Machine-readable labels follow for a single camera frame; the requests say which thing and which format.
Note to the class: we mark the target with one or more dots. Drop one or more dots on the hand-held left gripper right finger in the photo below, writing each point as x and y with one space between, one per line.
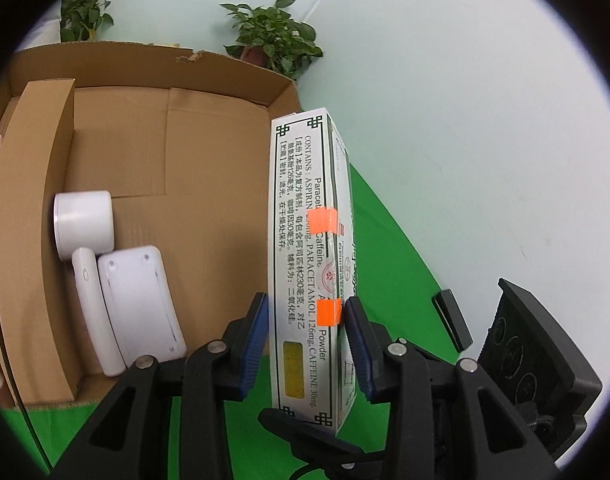
360 350

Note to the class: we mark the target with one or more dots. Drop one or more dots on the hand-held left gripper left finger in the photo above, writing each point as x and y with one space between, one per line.
255 345

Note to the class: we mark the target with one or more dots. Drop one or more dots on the white and green medicine box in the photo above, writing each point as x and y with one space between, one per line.
305 210

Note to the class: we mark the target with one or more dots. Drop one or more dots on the green potted plant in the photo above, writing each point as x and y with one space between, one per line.
270 30
85 15

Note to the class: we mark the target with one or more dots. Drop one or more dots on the cardboard box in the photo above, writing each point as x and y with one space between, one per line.
210 150

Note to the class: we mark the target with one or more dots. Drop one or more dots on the white device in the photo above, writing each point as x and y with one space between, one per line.
135 300

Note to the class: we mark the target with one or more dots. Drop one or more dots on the brown cardboard sheet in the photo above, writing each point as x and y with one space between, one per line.
30 210

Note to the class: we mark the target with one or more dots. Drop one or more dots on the white lint remover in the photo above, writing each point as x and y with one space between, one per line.
82 220

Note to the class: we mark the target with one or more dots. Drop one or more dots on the green tablecloth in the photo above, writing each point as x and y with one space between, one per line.
400 270

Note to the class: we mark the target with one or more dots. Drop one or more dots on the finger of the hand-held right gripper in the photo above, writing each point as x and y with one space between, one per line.
295 427
452 320

